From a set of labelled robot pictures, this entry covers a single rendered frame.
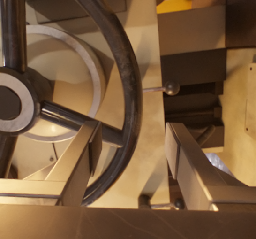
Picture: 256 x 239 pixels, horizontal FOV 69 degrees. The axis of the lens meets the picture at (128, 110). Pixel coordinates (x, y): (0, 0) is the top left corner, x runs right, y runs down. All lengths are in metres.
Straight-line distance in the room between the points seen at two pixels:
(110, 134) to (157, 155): 0.30
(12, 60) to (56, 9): 0.23
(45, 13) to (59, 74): 0.18
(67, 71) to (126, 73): 0.16
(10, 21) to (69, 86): 0.14
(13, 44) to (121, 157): 0.19
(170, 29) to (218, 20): 0.25
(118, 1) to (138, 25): 0.06
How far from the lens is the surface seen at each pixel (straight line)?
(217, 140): 1.34
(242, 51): 1.09
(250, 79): 0.98
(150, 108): 0.48
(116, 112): 0.48
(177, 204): 0.58
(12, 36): 0.28
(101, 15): 0.22
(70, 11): 0.48
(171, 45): 1.13
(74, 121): 0.26
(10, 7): 0.27
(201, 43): 1.18
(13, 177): 0.63
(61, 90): 0.36
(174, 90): 0.43
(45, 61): 0.36
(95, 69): 0.36
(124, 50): 0.22
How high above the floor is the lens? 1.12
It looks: 3 degrees up
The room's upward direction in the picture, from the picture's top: 96 degrees counter-clockwise
